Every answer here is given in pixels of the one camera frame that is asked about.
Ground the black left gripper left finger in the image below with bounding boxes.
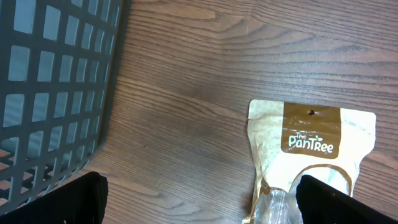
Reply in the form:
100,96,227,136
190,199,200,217
1,172,108,224

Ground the brown snack pouch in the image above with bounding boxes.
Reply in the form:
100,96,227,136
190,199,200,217
243,100,376,223

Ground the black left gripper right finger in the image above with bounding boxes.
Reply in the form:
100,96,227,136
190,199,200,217
296,175,397,224

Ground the grey plastic mesh basket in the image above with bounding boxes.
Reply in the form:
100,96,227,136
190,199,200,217
1,0,131,214

